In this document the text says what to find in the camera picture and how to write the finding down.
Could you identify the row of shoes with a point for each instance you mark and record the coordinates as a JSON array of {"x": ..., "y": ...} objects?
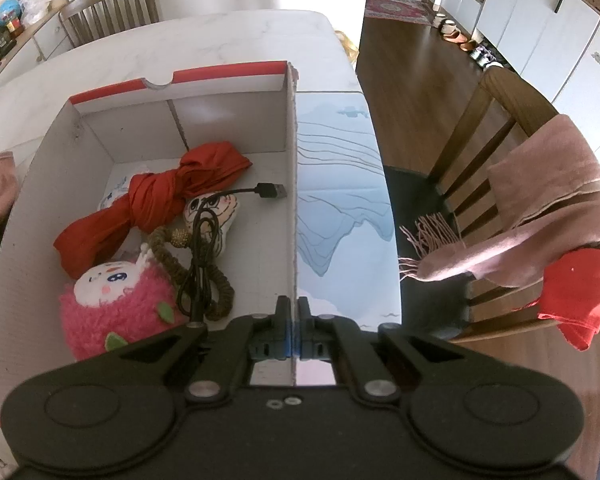
[{"x": 460, "y": 37}]

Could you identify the blue mountain print mat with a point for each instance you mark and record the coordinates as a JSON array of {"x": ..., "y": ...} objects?
[{"x": 340, "y": 220}]

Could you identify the yellow cloth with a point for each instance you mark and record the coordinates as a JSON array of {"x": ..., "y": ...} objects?
[{"x": 347, "y": 45}]

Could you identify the white cartoon printed cloth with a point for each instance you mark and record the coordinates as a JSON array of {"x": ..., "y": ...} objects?
[{"x": 111, "y": 197}]

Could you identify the pink fringed scarf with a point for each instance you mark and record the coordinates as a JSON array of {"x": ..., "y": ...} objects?
[{"x": 545, "y": 220}]

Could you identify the blue globe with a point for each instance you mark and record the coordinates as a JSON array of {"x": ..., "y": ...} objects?
[{"x": 7, "y": 10}]

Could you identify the wooden top sideboard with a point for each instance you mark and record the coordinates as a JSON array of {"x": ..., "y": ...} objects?
[{"x": 45, "y": 30}]

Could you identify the black seat cushion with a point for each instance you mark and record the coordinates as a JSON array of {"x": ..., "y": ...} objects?
[{"x": 410, "y": 200}]

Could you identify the pink plush toy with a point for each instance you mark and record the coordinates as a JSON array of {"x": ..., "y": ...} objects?
[{"x": 115, "y": 310}]

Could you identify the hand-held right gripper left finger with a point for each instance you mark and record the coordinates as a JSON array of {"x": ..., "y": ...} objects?
[{"x": 281, "y": 342}]

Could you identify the red and white cardboard box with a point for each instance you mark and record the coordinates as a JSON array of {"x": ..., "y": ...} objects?
[{"x": 260, "y": 240}]

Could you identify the wooden slat-back chair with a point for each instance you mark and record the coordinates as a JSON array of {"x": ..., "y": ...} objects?
[
  {"x": 500, "y": 105},
  {"x": 110, "y": 7}
]

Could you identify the low white cabinet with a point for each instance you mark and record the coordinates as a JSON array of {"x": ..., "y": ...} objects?
[{"x": 460, "y": 2}]

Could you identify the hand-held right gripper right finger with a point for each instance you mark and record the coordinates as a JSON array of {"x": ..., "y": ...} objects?
[{"x": 311, "y": 347}]

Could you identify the clear plastic bag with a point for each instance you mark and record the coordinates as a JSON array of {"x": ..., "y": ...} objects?
[{"x": 37, "y": 5}]

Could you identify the white fridge with stickers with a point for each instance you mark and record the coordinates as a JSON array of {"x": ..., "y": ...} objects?
[{"x": 595, "y": 70}]

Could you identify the red patterned rug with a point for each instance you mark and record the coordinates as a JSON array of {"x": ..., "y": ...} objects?
[{"x": 395, "y": 7}]

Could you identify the red knotted cloth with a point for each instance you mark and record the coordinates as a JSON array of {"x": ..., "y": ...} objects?
[{"x": 155, "y": 195}]

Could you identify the small cartoon face doll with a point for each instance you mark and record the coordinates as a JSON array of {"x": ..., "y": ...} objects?
[{"x": 225, "y": 207}]

